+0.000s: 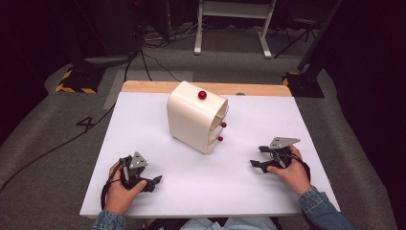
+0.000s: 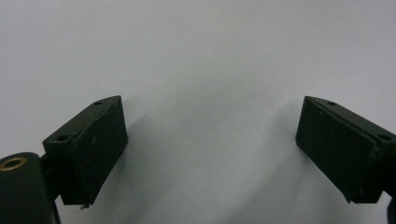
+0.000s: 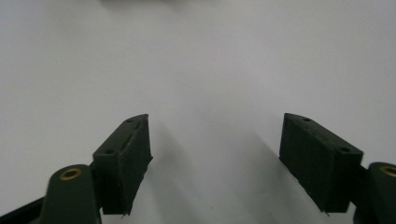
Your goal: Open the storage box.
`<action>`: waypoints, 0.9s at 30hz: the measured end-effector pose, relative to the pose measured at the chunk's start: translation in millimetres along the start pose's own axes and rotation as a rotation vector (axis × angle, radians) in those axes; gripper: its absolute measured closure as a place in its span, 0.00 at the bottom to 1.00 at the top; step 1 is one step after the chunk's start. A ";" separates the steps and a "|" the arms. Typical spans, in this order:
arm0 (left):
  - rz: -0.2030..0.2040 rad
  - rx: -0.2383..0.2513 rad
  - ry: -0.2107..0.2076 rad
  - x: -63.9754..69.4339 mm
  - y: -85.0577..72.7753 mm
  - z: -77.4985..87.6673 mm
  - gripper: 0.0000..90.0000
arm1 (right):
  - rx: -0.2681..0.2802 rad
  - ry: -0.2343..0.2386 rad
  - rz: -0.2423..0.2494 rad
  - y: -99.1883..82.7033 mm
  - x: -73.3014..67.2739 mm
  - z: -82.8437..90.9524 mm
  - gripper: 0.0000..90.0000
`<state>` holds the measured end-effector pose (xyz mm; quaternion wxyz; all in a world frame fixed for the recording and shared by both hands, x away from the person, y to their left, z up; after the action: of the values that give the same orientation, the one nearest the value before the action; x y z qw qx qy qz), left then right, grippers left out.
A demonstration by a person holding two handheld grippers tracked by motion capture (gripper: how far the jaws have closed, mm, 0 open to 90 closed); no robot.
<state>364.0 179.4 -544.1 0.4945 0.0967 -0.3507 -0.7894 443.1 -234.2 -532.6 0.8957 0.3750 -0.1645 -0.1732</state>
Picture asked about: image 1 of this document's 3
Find person's left hand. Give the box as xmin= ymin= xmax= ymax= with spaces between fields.
xmin=104 ymin=160 xmax=148 ymax=216

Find black tripod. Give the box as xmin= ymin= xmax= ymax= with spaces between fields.
xmin=273 ymin=17 xmax=321 ymax=59

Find black stand base yellow stripes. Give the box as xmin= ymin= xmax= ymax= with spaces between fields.
xmin=54 ymin=64 xmax=106 ymax=95

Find white table mat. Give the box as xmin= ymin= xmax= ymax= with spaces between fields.
xmin=79 ymin=91 xmax=341 ymax=219

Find person's right hand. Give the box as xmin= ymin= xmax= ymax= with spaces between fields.
xmin=266 ymin=145 xmax=312 ymax=196

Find dark equipment case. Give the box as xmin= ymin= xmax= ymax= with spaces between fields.
xmin=75 ymin=0 xmax=142 ymax=56

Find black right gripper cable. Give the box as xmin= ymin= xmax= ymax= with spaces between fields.
xmin=272 ymin=149 xmax=311 ymax=183

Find black stand base with pole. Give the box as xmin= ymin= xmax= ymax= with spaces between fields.
xmin=282 ymin=0 xmax=345 ymax=99

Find long black floor cable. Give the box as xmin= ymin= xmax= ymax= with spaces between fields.
xmin=0 ymin=102 xmax=117 ymax=194

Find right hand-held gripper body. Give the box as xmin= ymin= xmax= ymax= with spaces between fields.
xmin=265 ymin=137 xmax=301 ymax=169

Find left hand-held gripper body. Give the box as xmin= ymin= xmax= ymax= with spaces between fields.
xmin=119 ymin=151 xmax=153 ymax=191

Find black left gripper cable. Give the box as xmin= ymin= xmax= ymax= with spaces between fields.
xmin=100 ymin=157 xmax=128 ymax=211

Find wooden table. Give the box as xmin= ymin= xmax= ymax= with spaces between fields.
xmin=121 ymin=80 xmax=293 ymax=98

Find cream drawer with red knob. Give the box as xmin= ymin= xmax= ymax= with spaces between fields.
xmin=207 ymin=133 xmax=225 ymax=151
xmin=209 ymin=119 xmax=228 ymax=137

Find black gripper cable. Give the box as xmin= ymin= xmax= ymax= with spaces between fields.
xmin=100 ymin=157 xmax=128 ymax=211
xmin=272 ymin=149 xmax=311 ymax=183

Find white desk frame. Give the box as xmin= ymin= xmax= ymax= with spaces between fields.
xmin=193 ymin=0 xmax=278 ymax=59

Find cream cabinet with red knobs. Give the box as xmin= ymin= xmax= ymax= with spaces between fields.
xmin=166 ymin=80 xmax=230 ymax=155

